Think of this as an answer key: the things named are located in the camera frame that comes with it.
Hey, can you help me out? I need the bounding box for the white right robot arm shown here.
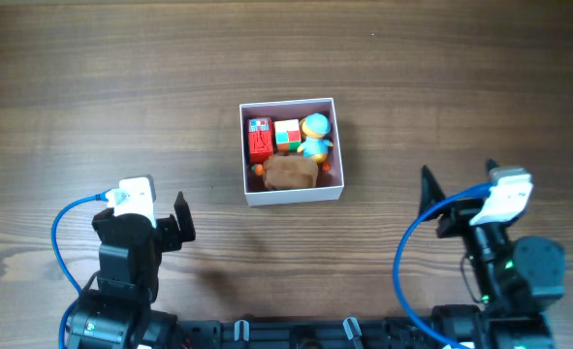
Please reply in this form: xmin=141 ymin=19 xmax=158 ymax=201
xmin=419 ymin=159 xmax=565 ymax=348

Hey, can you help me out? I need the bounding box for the yellow duck toy blue hat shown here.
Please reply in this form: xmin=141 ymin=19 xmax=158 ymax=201
xmin=297 ymin=113 xmax=334 ymax=171

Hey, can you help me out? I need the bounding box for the brown plush capybara toy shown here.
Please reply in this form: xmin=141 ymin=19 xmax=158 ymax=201
xmin=251 ymin=154 xmax=319 ymax=190

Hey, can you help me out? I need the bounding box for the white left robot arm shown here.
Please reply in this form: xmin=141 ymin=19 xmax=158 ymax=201
xmin=58 ymin=193 xmax=196 ymax=348

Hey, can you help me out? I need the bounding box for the multicoloured puzzle cube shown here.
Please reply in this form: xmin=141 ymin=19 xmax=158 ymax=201
xmin=274 ymin=119 xmax=302 ymax=152

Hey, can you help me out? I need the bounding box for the white cardboard box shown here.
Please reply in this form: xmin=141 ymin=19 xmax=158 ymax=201
xmin=239 ymin=98 xmax=344 ymax=206

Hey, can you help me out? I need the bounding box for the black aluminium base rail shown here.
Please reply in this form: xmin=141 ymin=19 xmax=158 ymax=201
xmin=169 ymin=303 xmax=517 ymax=349

